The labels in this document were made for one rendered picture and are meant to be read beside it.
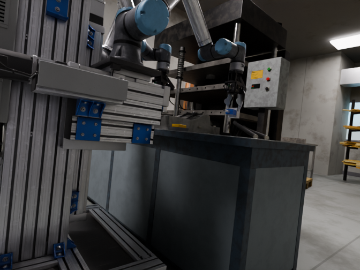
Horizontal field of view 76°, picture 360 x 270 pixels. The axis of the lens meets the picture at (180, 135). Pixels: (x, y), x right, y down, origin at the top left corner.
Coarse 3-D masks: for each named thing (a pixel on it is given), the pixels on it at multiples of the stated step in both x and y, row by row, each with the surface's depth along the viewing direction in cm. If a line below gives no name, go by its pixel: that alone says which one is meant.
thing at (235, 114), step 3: (231, 108) 127; (234, 108) 126; (225, 111) 120; (228, 111) 121; (231, 111) 122; (234, 111) 123; (237, 111) 125; (228, 114) 124; (231, 114) 122; (234, 114) 123; (237, 114) 125; (231, 117) 127; (234, 117) 125; (237, 117) 126
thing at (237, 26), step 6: (240, 24) 201; (234, 30) 202; (240, 30) 201; (234, 36) 202; (234, 42) 201; (276, 48) 245; (276, 54) 246; (156, 66) 289; (192, 102) 334; (192, 108) 333; (270, 114) 247; (228, 120) 201; (228, 126) 201; (222, 132) 202; (228, 132) 202
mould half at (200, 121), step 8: (168, 120) 143; (176, 120) 147; (184, 120) 151; (192, 120) 156; (200, 120) 161; (208, 120) 167; (160, 128) 149; (168, 128) 143; (192, 128) 157; (208, 128) 167; (216, 128) 173
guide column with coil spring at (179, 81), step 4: (180, 48) 260; (184, 48) 260; (180, 64) 259; (180, 68) 259; (180, 72) 259; (180, 76) 259; (180, 80) 259; (176, 84) 261; (180, 84) 259; (176, 88) 260; (180, 88) 260; (176, 92) 260; (180, 92) 261; (176, 96) 259; (176, 100) 259; (176, 104) 259; (176, 108) 259; (176, 112) 259
